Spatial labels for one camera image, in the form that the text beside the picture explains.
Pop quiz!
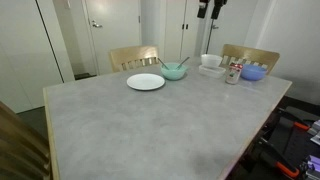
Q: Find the white double closet door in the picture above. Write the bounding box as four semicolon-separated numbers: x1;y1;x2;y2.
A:
164;0;203;63

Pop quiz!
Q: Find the aluminium extrusion rail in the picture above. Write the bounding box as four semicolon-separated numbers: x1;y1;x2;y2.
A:
299;154;320;180

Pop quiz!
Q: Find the wooden slat-back chair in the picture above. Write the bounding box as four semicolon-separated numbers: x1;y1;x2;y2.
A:
220;43;281;76
0;100;54;180
109;45;160;74

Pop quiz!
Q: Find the white door with dark edge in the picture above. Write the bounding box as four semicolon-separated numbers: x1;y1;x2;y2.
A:
206;0;259;56

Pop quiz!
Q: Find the silver lever door handle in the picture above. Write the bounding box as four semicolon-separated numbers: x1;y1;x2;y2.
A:
91;19;104;29

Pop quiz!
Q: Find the teal bowl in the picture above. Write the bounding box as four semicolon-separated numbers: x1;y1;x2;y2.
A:
160;62;188;82

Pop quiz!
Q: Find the black and orange bar clamp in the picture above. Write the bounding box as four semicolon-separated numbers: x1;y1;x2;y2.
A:
256;134;301;179
278;108;313;132

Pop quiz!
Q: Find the metal spoon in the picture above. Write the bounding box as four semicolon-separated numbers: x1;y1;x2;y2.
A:
157;57;170;71
175;56;191;70

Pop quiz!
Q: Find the clear plastic food container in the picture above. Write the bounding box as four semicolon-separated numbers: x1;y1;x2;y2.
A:
198;64;227;80

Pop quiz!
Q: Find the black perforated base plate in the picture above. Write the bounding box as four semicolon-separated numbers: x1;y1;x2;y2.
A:
266;106;320;180

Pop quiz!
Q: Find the blue plastic bowl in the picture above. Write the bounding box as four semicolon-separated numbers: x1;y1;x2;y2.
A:
239;63;268;82

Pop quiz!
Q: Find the white bowl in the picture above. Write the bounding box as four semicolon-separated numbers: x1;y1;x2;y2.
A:
200;53;223;69

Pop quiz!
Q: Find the silver and red drink can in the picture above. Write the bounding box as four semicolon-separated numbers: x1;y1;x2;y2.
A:
225;62;244;86

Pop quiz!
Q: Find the white round plate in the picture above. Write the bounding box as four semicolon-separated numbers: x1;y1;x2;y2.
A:
126;73;166;92

